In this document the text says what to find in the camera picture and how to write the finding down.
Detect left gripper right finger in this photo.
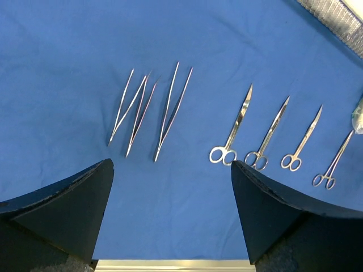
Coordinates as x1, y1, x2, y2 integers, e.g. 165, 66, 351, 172
231, 160, 362, 271

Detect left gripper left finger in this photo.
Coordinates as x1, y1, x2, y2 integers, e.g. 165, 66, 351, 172
1, 159, 114, 271

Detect steel hemostat clamp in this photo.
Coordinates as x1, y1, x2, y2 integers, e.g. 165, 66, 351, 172
312, 130, 354, 190

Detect steel surgical scissors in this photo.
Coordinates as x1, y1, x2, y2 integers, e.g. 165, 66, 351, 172
280, 105, 323, 172

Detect straight steel scissors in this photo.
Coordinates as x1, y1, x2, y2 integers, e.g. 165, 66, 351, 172
244, 96, 290, 171

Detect steel tweezers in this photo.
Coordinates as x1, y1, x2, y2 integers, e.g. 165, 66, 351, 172
125, 72, 159, 158
107, 68, 147, 146
153, 61, 193, 162

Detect cream gauze pack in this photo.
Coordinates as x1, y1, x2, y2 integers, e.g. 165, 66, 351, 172
352, 98, 363, 134

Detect blue surgical drape cloth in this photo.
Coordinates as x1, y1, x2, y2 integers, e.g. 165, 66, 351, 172
1, 1, 362, 259

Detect steel mesh instrument tray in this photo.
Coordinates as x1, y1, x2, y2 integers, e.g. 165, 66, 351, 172
298, 0, 362, 58

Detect aluminium front rail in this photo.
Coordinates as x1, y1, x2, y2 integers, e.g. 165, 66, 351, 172
92, 260, 256, 272

